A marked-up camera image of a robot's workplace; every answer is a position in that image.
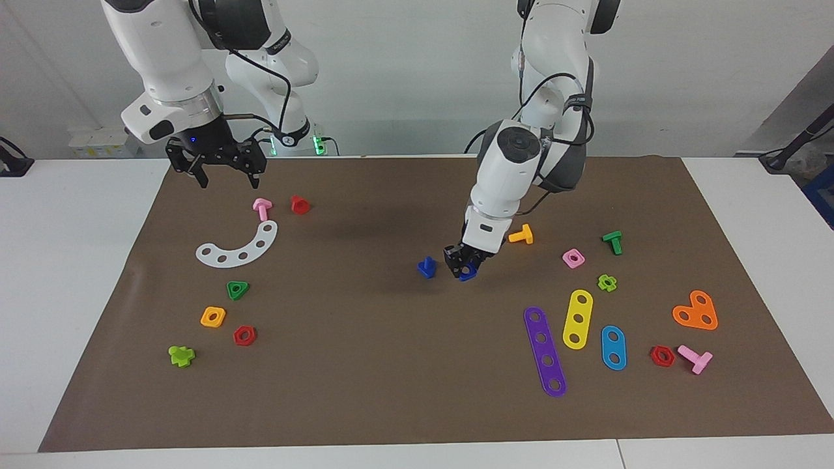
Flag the white curved holed plate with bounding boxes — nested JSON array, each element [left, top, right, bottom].
[[195, 220, 279, 269]]

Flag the white power strip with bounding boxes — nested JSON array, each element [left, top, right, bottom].
[[68, 127, 141, 158]]

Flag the purple four-hole strip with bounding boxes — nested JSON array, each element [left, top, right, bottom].
[[523, 306, 568, 398]]

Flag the yellow three-hole plate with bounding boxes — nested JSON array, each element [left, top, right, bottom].
[[562, 289, 594, 350]]

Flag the brown paper table mat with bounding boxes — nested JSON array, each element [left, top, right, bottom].
[[38, 155, 834, 453]]

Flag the blue two-hole oval plate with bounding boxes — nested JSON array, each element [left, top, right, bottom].
[[600, 325, 627, 371]]

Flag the black clamp base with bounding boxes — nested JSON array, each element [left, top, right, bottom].
[[0, 137, 35, 178]]

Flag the orange heart-shaped holed plate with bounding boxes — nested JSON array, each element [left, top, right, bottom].
[[672, 290, 719, 331]]

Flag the black stand leg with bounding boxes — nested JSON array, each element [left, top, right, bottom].
[[759, 104, 834, 173]]

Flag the blue crate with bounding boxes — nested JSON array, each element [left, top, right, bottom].
[[803, 166, 834, 230]]

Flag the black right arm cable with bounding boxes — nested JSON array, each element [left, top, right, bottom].
[[189, 0, 293, 141]]

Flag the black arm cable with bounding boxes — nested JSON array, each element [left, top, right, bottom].
[[189, 0, 293, 141], [464, 55, 595, 216]]

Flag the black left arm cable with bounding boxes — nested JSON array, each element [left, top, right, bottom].
[[464, 55, 595, 216]]

